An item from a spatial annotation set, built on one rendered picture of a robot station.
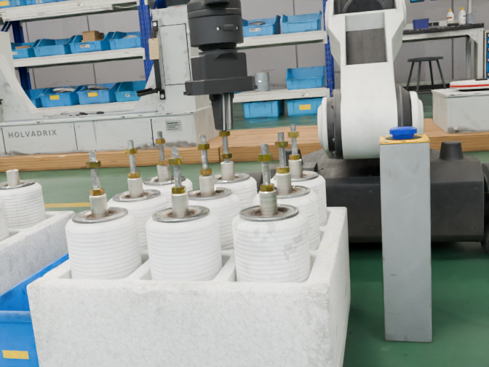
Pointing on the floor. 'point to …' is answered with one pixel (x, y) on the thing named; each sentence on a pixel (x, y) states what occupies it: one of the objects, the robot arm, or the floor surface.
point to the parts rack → (148, 50)
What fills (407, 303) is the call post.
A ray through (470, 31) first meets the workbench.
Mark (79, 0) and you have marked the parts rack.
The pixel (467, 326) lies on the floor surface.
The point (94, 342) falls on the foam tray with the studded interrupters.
